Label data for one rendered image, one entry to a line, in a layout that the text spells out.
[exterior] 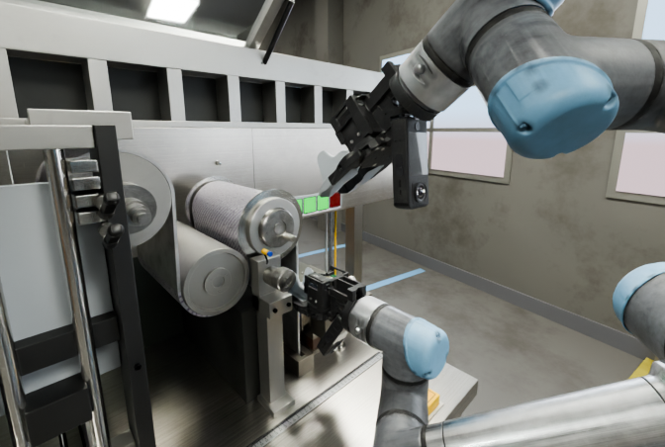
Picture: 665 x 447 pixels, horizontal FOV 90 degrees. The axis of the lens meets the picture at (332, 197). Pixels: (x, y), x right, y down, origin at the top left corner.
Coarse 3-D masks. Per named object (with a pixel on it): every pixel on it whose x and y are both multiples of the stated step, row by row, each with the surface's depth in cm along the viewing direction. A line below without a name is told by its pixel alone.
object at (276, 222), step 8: (264, 216) 62; (272, 216) 62; (280, 216) 63; (288, 216) 65; (264, 224) 61; (272, 224) 62; (280, 224) 64; (288, 224) 65; (264, 232) 61; (272, 232) 63; (280, 232) 64; (288, 232) 65; (264, 240) 62; (272, 240) 63; (280, 240) 64
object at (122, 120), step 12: (36, 120) 37; (48, 120) 38; (60, 120) 38; (72, 120) 39; (84, 120) 40; (96, 120) 41; (108, 120) 42; (120, 120) 42; (120, 132) 43; (132, 132) 43
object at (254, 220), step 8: (272, 200) 63; (280, 200) 64; (256, 208) 61; (264, 208) 62; (272, 208) 63; (288, 208) 66; (256, 216) 61; (296, 216) 67; (248, 224) 61; (256, 224) 61; (296, 224) 68; (248, 232) 61; (256, 232) 61; (296, 232) 68; (248, 240) 61; (256, 240) 62; (256, 248) 62; (272, 248) 64; (280, 248) 66
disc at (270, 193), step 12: (264, 192) 62; (276, 192) 64; (288, 192) 66; (252, 204) 61; (240, 216) 60; (300, 216) 69; (240, 228) 60; (300, 228) 70; (240, 240) 60; (252, 252) 63; (288, 252) 69
